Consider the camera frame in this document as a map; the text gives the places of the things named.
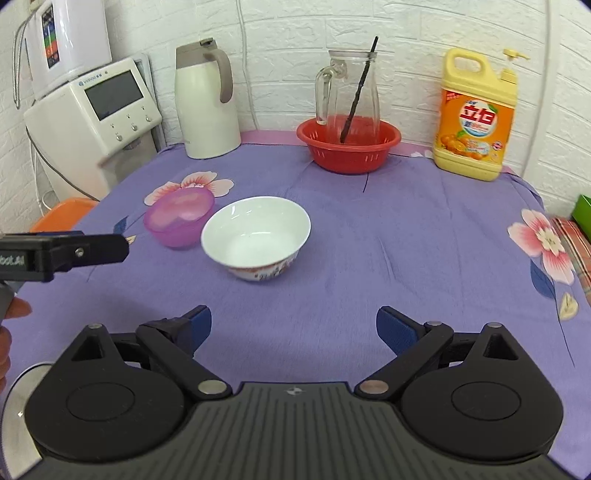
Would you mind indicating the black stirring stick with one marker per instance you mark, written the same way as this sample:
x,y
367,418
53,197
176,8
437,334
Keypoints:
x,y
358,92

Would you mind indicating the orange plastic stool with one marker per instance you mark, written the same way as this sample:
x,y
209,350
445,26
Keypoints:
x,y
64,214

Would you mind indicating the white appliance with screen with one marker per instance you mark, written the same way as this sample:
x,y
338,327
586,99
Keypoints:
x,y
69,120

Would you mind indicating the white thermos jug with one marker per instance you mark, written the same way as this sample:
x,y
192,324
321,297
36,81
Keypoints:
x,y
203,115

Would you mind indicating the red plastic colander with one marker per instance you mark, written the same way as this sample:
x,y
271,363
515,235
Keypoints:
x,y
346,157

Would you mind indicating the yellow detergent bottle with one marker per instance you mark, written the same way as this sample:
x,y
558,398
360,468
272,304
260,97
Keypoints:
x,y
475,120

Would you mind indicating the red plaid cloth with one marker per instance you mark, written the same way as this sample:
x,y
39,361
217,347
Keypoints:
x,y
575,249

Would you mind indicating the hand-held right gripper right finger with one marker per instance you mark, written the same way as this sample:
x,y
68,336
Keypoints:
x,y
395,330

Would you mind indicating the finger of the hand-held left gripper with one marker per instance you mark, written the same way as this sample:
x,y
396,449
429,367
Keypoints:
x,y
99,251

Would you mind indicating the white wall conduit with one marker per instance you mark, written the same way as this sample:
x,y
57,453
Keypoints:
x,y
540,83

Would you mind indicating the glass pitcher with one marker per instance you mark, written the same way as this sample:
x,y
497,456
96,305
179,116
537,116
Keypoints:
x,y
367,92

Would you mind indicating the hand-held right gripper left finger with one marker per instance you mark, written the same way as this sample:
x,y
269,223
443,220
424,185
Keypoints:
x,y
201,327

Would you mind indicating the purple plastic bowl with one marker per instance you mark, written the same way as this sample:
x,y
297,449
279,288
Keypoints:
x,y
175,221

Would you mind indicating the purple floral tablecloth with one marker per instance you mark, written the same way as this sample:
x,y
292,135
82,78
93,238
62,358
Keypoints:
x,y
369,254

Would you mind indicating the white wall water purifier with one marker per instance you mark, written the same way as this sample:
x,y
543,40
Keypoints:
x,y
78,37

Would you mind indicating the white bowl with red pattern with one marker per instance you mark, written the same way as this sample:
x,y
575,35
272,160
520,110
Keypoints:
x,y
254,230

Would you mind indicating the person's left hand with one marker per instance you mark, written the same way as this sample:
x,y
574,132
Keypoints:
x,y
18,308

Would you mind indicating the green box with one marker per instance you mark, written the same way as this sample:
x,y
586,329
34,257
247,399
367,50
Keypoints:
x,y
582,210

